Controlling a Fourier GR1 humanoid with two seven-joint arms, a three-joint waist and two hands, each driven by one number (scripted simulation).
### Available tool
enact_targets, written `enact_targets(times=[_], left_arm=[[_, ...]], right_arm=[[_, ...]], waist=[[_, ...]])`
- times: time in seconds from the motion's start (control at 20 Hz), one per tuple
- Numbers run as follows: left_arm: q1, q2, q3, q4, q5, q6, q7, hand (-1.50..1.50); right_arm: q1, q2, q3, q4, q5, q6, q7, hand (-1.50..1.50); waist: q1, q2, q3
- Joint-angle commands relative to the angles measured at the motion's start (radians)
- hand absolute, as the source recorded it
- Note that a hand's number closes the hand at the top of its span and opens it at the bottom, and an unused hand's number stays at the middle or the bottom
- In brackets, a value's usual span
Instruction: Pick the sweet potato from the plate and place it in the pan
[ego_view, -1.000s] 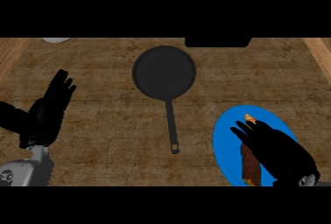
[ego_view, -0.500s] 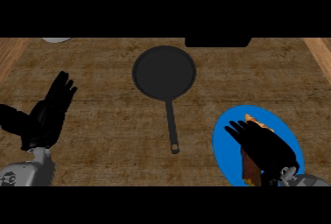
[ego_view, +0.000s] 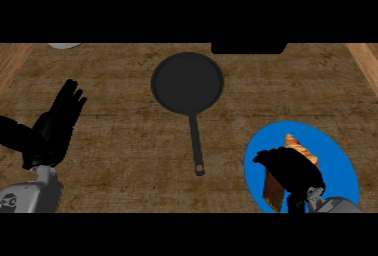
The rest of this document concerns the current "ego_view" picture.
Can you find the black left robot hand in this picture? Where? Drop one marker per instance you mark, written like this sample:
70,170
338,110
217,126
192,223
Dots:
55,126

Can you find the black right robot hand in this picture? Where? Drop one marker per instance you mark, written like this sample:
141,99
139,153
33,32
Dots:
291,168

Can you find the orange sweet potato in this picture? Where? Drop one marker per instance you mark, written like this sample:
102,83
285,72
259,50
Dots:
299,148

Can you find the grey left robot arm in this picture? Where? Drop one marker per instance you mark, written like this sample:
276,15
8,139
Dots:
33,196

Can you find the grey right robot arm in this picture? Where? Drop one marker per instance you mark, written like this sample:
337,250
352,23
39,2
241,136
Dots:
331,204

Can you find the blue plate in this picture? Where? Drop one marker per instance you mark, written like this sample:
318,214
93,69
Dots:
331,146

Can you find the black frying pan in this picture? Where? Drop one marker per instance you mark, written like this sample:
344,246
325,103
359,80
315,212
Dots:
186,87

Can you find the white bowl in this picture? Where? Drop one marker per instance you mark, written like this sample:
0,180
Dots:
65,45

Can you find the black appliance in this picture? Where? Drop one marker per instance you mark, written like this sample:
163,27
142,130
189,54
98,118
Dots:
248,48

